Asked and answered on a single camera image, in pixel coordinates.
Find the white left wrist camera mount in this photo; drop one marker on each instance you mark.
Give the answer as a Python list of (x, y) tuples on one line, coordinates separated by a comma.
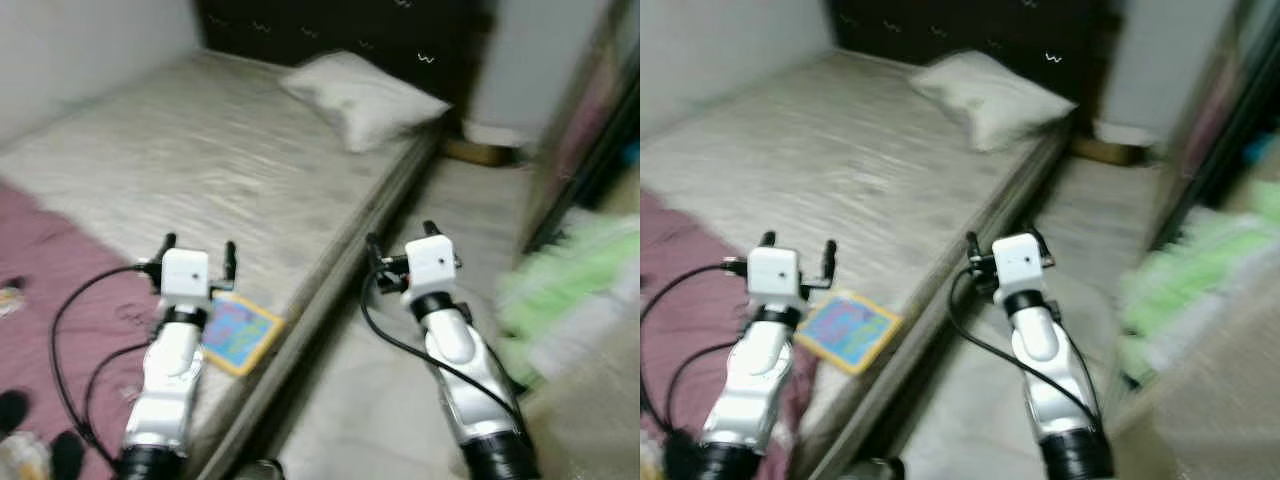
[(773, 273), (185, 275)]

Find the dark wardrobe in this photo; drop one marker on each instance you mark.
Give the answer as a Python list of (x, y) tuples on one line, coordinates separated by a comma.
[(600, 120), (1230, 120)]

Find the purple cartoon mouse blanket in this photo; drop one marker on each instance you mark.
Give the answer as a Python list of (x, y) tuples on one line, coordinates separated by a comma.
[(60, 300), (680, 320)]

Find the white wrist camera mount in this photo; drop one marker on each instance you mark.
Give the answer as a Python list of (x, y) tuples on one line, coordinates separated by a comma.
[(773, 273), (430, 262), (185, 275), (1018, 260)]

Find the tan box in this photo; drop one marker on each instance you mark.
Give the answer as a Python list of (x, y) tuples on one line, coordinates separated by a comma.
[(1210, 420), (600, 420)]

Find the black tufted headboard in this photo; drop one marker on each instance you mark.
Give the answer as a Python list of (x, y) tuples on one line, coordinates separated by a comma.
[(350, 30), (980, 30)]

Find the brown wooden item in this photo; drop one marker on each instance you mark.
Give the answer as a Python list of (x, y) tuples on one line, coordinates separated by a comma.
[(480, 153), (1110, 152)]

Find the white quilted mattress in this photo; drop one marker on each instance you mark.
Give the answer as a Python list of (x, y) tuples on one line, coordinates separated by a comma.
[(200, 150), (830, 150)]

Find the yellow blue children's book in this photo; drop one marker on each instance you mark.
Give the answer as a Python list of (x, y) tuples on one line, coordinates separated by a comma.
[(850, 335), (245, 335)]

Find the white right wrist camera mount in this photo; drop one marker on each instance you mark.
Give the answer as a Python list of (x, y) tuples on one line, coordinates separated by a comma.
[(430, 262), (1018, 260)]

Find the light green bundle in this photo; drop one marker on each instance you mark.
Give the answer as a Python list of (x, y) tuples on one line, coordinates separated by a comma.
[(1190, 280), (570, 280)]

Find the white pillow with tree print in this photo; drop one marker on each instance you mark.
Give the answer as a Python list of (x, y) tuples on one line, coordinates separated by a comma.
[(365, 100), (990, 100)]

